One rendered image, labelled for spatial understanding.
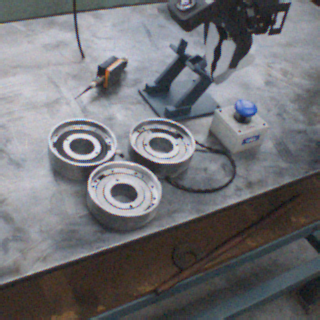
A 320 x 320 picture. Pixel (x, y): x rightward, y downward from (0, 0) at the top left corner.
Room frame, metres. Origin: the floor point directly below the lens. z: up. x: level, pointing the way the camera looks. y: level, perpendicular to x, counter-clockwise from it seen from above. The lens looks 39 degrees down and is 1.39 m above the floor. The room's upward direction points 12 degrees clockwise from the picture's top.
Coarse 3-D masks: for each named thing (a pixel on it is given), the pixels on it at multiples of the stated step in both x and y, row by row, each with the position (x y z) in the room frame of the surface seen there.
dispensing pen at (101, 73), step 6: (108, 60) 0.82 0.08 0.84; (114, 60) 0.82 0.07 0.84; (126, 60) 0.85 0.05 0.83; (102, 66) 0.79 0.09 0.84; (108, 66) 0.80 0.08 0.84; (126, 66) 0.86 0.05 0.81; (102, 72) 0.79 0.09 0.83; (96, 78) 0.78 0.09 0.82; (102, 78) 0.78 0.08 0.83; (90, 84) 0.76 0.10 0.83; (96, 84) 0.76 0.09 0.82; (102, 84) 0.79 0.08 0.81; (84, 90) 0.74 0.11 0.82
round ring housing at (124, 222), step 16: (96, 176) 0.53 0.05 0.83; (144, 176) 0.56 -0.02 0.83; (112, 192) 0.53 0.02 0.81; (128, 192) 0.53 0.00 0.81; (160, 192) 0.52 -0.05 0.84; (96, 208) 0.47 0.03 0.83; (128, 208) 0.49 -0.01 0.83; (112, 224) 0.46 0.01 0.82; (128, 224) 0.46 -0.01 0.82; (144, 224) 0.48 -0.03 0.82
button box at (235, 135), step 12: (228, 108) 0.74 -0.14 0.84; (216, 120) 0.72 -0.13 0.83; (228, 120) 0.71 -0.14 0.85; (240, 120) 0.71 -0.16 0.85; (252, 120) 0.72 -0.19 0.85; (216, 132) 0.72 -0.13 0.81; (228, 132) 0.70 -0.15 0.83; (240, 132) 0.68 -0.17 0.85; (252, 132) 0.70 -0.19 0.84; (264, 132) 0.71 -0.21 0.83; (228, 144) 0.69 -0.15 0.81; (240, 144) 0.68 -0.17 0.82; (252, 144) 0.70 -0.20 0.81
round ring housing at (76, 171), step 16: (64, 128) 0.62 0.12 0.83; (80, 128) 0.63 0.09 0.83; (96, 128) 0.64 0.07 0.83; (48, 144) 0.57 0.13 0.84; (64, 144) 0.59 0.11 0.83; (80, 144) 0.61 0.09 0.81; (96, 144) 0.60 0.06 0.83; (112, 144) 0.61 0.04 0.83; (64, 160) 0.54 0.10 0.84; (112, 160) 0.58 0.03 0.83; (64, 176) 0.55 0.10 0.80; (80, 176) 0.54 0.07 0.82
